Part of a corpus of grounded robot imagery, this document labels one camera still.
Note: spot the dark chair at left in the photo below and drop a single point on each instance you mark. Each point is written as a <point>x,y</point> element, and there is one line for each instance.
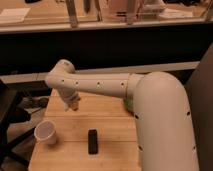
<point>11,113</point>

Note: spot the green bowl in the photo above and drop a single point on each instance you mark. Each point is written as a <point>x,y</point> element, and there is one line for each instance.
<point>128,103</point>

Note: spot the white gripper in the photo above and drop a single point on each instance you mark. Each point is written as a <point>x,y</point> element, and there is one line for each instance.
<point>69,96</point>

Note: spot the wooden table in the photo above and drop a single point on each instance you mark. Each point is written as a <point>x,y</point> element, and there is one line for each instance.
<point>117,146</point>

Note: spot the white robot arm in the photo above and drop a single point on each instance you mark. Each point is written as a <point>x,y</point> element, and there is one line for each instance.
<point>163,119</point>

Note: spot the dark chair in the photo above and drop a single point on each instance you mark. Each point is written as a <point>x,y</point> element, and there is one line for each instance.
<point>200,92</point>
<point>11,113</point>

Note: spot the white paper sheet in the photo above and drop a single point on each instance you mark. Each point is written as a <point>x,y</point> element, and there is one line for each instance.
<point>13,15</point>

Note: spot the black rectangular remote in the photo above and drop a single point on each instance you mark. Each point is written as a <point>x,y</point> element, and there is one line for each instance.
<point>92,142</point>

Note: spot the dark chair at right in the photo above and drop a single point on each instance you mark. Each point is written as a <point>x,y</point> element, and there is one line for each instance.
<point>200,92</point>

